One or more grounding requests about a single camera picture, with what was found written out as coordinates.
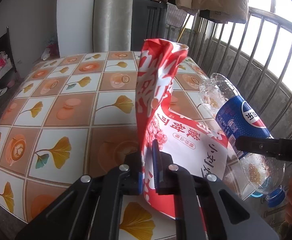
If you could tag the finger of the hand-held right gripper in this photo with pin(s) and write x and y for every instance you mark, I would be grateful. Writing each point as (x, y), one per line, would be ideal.
(261, 146)

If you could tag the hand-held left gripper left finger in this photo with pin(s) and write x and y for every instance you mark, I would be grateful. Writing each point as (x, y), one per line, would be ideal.
(140, 182)

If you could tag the clear plastic bottle blue label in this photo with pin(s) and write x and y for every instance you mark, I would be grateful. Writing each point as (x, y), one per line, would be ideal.
(238, 120)

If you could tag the metal balcony railing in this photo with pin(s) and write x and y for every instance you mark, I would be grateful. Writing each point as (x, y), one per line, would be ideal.
(273, 15)

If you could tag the dark grey cabinet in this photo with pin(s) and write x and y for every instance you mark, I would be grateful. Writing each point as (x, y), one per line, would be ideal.
(146, 25)

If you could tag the grey curtain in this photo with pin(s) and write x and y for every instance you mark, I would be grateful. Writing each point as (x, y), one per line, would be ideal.
(113, 17)

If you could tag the white shoe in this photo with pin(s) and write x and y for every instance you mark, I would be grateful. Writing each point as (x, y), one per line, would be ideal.
(1, 92)

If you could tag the yellow broom stick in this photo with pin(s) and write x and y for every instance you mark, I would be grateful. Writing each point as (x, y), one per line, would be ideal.
(182, 32)

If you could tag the grey hanging cloth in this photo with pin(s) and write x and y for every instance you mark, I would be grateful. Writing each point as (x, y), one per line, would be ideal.
(177, 16)

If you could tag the blue plastic wastebasket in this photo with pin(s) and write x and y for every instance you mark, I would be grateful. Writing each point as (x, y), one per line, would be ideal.
(257, 194)

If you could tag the table with patterned tablecloth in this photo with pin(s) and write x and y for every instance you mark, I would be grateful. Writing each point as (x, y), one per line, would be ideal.
(73, 85)

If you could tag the dark bed frame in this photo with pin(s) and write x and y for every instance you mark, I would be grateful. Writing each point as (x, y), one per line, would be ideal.
(9, 52)

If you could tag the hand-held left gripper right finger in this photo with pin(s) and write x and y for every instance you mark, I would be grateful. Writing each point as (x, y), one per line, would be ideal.
(156, 165)

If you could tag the red white snack bag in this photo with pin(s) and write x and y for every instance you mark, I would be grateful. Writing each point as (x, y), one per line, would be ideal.
(186, 140)

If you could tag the red white bundle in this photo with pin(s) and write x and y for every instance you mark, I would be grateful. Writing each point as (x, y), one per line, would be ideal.
(51, 50)

